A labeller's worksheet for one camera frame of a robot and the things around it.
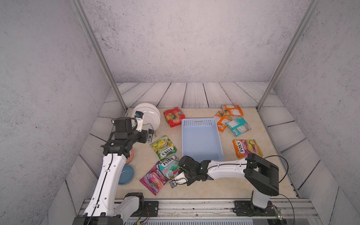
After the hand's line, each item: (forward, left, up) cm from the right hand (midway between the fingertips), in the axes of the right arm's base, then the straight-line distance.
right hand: (180, 173), depth 83 cm
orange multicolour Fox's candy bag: (+18, -41, -1) cm, 45 cm away
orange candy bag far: (+53, -43, -2) cm, 68 cm away
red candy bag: (+43, +6, +1) cm, 44 cm away
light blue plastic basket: (+25, -14, -3) cm, 29 cm away
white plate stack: (+33, +20, +13) cm, 40 cm away
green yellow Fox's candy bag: (+18, +11, -1) cm, 21 cm away
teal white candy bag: (+36, -42, -1) cm, 56 cm away
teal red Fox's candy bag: (+5, +6, 0) cm, 8 cm away
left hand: (+15, +17, +24) cm, 33 cm away
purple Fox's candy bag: (-4, +15, 0) cm, 16 cm away
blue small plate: (0, +33, -3) cm, 33 cm away
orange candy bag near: (+42, -31, -1) cm, 52 cm away
